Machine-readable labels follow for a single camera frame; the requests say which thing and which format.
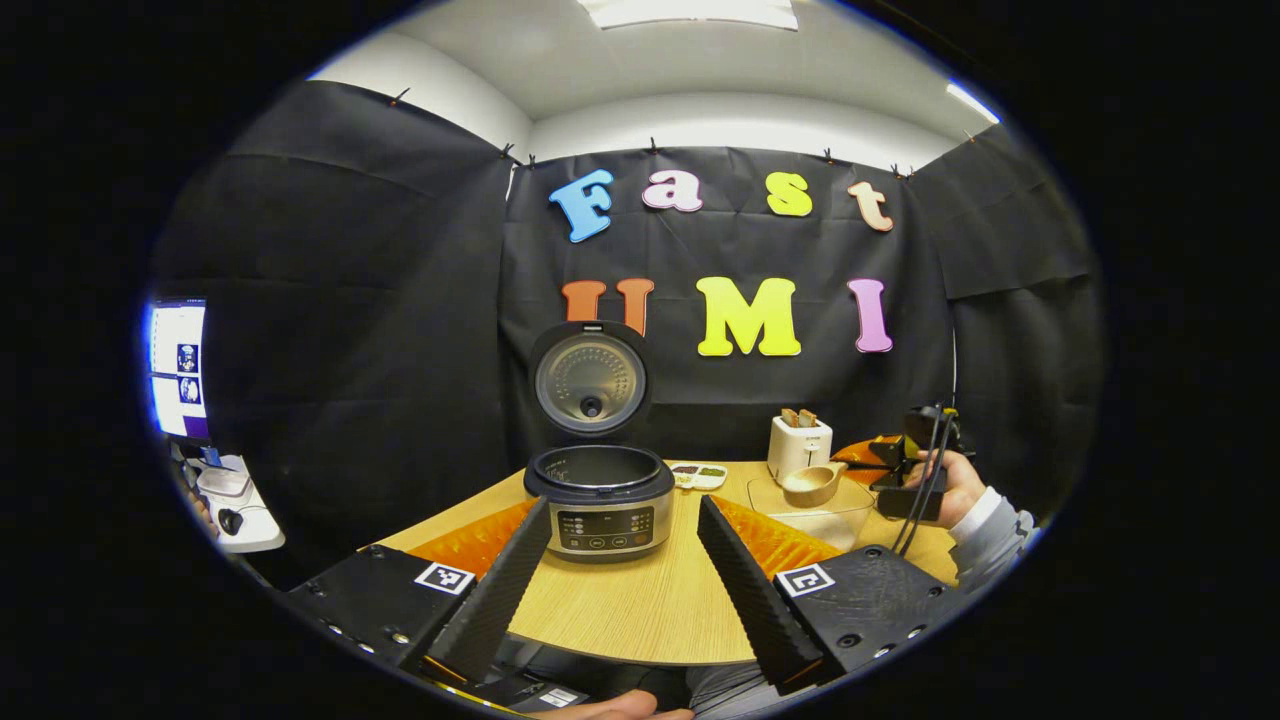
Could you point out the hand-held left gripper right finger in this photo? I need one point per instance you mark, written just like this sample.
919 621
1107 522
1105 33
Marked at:
750 590

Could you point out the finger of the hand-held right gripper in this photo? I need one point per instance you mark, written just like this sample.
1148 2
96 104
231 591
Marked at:
865 452

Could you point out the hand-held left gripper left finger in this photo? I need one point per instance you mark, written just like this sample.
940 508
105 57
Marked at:
498 590

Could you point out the wooden spoon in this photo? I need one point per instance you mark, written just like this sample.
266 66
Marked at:
812 484

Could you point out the clear plastic rice box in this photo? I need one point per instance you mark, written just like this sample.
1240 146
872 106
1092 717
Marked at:
830 525

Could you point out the dark grey rice cooker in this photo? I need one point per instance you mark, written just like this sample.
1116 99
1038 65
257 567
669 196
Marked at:
600 500

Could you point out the white toaster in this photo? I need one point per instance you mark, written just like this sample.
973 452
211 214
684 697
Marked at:
798 452

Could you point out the person's grey trousers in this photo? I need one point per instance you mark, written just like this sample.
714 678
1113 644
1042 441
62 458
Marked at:
735 685

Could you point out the white divided dish with beans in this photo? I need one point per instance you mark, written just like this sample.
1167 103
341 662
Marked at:
698 475

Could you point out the white side desk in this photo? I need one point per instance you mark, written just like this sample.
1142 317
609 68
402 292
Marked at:
250 520

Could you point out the black computer mouse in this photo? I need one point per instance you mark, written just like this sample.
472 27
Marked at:
231 521

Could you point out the black backdrop cloth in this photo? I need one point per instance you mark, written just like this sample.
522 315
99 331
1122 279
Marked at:
350 320

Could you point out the small ceiling light panel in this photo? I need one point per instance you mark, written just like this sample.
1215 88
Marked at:
972 102

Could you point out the computer monitor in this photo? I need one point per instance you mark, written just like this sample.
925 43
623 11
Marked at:
180 365

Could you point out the large ceiling light panel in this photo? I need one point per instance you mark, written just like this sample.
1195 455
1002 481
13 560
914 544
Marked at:
690 12

